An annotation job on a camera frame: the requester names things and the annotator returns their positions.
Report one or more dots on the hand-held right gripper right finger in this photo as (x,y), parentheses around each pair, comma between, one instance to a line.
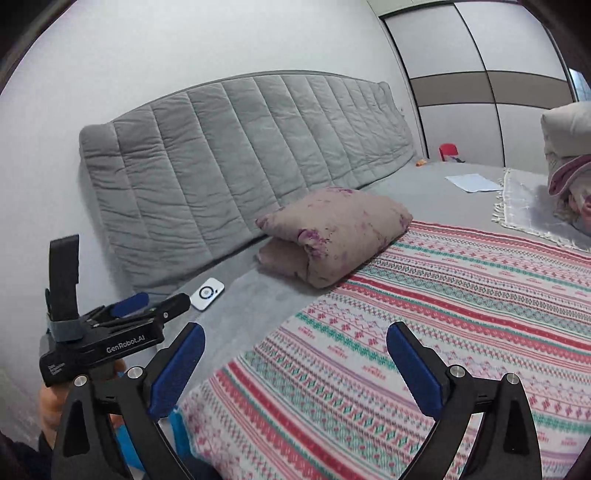
(413,369)

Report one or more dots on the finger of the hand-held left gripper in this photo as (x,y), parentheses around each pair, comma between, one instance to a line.
(129,304)
(173,307)

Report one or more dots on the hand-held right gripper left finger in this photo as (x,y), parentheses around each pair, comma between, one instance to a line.
(180,374)

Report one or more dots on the beige floral padded garment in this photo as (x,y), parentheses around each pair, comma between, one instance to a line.
(337,230)

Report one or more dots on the person's left forearm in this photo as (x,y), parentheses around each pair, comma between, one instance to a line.
(23,461)

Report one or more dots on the person's left hand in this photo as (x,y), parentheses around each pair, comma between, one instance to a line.
(51,410)

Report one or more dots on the white square device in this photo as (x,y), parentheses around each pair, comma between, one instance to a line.
(207,294)

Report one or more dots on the red green patterned blanket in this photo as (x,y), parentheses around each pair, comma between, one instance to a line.
(415,314)

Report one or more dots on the grey quilted headboard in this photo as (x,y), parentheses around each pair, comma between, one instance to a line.
(231,157)

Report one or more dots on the white paper sheet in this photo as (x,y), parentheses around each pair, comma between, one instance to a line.
(473,182)

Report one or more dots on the sheer white fringed cloth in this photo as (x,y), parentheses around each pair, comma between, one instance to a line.
(535,207)

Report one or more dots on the red stool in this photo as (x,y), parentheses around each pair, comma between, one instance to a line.
(448,151)

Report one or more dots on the cream pillow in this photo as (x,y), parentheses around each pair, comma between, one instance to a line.
(568,129)

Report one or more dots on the white brown sliding wardrobe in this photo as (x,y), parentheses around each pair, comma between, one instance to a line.
(480,83)

